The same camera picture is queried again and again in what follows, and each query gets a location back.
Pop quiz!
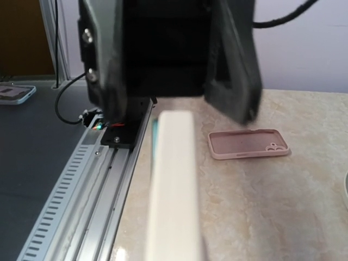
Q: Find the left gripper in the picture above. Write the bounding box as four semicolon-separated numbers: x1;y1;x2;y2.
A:
78;0;263;125

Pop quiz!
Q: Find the white phone case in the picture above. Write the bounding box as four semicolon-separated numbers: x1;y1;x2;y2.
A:
144;110;207;260

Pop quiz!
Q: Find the pink phone case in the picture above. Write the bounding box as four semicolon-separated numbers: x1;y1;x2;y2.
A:
208;129;290;160

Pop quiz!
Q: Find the light blue phone case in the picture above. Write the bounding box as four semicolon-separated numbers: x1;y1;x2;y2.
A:
0;84;36;105

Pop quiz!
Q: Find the round grey swirl tray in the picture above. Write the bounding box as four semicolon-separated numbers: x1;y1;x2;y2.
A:
343;172;348;209

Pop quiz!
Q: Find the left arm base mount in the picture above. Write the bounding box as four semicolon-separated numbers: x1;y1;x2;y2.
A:
101;96;157;150

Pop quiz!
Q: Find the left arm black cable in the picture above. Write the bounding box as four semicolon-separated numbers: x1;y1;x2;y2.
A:
252;0;319;29

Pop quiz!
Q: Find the left aluminium frame post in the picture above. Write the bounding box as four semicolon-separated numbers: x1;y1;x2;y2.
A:
39;0;70;83

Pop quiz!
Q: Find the aluminium front rail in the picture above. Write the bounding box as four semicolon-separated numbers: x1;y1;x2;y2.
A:
18;104;153;260

